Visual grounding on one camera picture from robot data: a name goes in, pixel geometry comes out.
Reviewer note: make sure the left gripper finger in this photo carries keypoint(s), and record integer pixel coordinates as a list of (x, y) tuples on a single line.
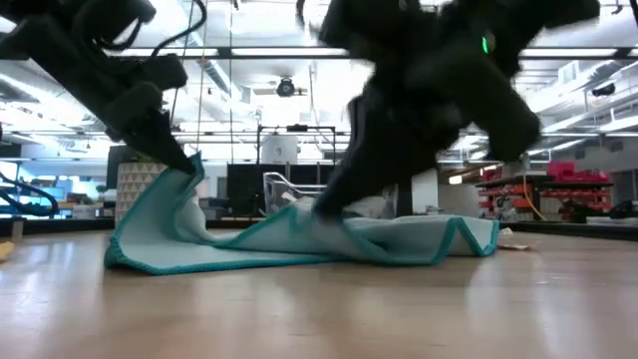
[(149, 144), (167, 139)]

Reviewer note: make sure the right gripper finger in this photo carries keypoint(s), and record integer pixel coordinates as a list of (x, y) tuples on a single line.
[(379, 184), (344, 189)]

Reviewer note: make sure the light blue microfiber towel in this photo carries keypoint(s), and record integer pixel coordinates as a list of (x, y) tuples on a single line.
[(174, 244)]

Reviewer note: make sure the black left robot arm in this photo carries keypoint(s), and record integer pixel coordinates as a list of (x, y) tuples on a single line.
[(20, 7)]

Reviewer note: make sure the succulent in white patterned pot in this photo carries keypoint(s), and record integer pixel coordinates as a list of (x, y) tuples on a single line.
[(139, 199)]

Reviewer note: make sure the clear plastic bin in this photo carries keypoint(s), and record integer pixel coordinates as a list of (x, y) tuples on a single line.
[(274, 192)]

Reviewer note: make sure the white cylindrical tank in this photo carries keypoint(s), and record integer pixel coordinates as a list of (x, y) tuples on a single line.
[(279, 149)]

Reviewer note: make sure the black partition panel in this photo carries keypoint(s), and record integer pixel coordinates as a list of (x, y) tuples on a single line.
[(244, 189)]

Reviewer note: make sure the black overhead crossbeam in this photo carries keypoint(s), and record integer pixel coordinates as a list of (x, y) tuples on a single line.
[(224, 52)]

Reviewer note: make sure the shelf with red bins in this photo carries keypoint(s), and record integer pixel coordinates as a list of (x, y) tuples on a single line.
[(563, 172)]

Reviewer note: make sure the black ceiling fixture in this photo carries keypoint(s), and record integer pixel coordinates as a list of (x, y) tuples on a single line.
[(603, 90)]

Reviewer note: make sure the black background gantry frame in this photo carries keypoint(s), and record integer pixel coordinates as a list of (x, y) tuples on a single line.
[(259, 144)]

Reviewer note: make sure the black overhead camera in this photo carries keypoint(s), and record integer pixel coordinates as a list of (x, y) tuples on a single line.
[(286, 87)]

